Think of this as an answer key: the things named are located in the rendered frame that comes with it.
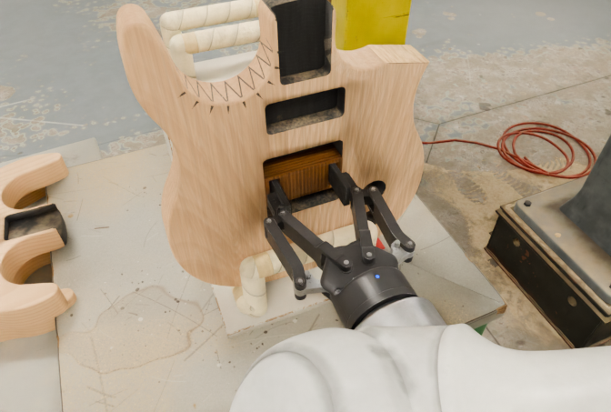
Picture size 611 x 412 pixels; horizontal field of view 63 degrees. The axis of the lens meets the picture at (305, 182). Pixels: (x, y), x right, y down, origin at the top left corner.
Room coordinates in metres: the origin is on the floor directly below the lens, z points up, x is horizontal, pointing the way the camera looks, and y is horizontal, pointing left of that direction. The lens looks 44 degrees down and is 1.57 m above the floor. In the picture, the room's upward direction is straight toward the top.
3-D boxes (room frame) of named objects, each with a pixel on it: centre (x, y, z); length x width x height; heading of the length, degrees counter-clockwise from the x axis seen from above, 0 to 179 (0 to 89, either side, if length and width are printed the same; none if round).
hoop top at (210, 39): (0.72, 0.11, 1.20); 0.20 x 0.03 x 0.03; 112
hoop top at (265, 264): (0.42, -0.01, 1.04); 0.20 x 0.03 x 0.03; 112
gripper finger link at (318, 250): (0.34, -0.01, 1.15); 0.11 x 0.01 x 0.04; 43
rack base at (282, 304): (0.47, 0.01, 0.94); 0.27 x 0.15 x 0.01; 113
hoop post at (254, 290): (0.39, 0.07, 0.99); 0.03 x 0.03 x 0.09
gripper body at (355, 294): (0.29, -0.06, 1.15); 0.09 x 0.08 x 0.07; 22
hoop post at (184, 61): (0.69, 0.19, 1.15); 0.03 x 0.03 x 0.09
